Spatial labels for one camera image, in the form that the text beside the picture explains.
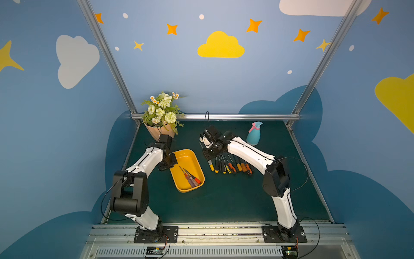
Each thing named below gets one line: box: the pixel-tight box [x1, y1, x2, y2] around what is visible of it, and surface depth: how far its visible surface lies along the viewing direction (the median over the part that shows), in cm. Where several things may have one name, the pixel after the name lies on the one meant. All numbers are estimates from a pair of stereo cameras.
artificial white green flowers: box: [140, 91, 185, 135], surface depth 90 cm
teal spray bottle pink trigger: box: [246, 121, 264, 146], surface depth 106 cm
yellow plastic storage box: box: [169, 148, 205, 194], surface depth 95 cm
